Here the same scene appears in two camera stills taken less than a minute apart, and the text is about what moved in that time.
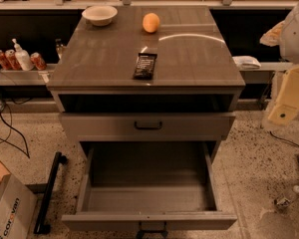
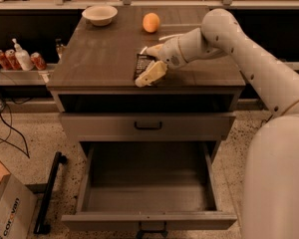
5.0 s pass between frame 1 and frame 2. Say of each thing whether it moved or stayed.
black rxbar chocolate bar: stayed
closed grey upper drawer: stayed
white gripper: moved
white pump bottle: stayed
